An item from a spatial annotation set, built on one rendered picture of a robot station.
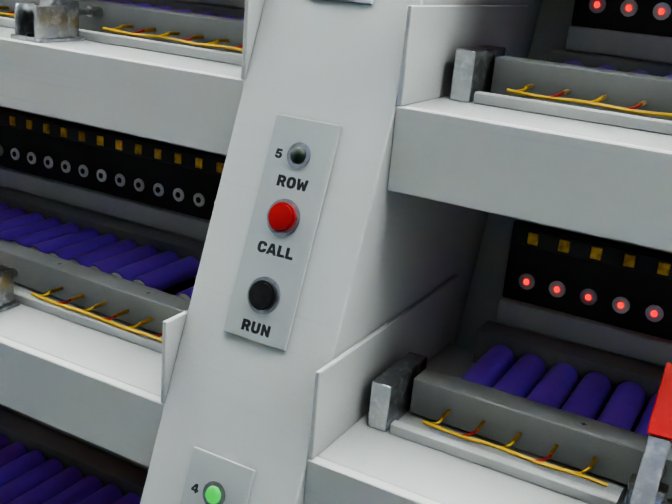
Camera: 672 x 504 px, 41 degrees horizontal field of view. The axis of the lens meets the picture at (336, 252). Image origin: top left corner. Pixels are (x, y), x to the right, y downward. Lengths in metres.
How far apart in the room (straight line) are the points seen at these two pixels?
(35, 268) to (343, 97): 0.29
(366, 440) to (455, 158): 0.16
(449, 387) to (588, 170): 0.15
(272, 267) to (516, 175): 0.14
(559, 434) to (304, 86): 0.23
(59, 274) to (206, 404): 0.19
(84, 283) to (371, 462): 0.26
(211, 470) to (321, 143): 0.19
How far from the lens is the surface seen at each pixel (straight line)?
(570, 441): 0.49
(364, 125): 0.47
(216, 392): 0.50
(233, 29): 0.60
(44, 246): 0.71
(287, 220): 0.47
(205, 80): 0.52
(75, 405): 0.57
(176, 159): 0.72
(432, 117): 0.46
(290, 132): 0.48
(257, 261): 0.48
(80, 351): 0.58
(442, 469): 0.48
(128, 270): 0.66
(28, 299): 0.65
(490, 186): 0.45
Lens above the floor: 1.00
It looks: 1 degrees down
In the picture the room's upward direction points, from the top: 14 degrees clockwise
